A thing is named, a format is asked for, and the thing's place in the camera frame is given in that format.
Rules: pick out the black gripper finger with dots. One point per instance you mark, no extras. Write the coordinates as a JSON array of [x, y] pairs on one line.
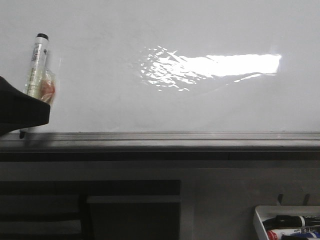
[[19, 110]]

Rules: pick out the white whiteboard marker with tape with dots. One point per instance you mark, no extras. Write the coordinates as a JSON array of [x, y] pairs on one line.
[[41, 81]]

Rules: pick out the grey metal whiteboard ledge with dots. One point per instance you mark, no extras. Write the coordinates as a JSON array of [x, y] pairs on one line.
[[159, 142]]

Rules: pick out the white whiteboard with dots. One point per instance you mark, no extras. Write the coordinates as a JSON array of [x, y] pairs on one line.
[[171, 65]]

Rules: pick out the dark box under ledge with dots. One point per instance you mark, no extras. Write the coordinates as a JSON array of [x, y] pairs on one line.
[[140, 217]]

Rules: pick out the white marker tray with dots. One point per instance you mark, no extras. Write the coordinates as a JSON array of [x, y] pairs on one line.
[[265, 212]]

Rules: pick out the left black tray hook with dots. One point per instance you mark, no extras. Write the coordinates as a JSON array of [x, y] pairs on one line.
[[279, 199]]

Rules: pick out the black tray hook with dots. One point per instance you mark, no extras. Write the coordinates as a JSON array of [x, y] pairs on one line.
[[279, 199], [306, 199]]

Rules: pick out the black capped marker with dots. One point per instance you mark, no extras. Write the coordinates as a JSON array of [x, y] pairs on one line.
[[288, 221]]

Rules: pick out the red capped marker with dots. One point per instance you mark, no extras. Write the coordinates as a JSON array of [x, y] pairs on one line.
[[276, 234]]

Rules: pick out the right black tray hook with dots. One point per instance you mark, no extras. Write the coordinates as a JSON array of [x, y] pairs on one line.
[[306, 199]]

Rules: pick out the blue capped marker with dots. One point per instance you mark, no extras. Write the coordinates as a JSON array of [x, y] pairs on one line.
[[302, 236]]

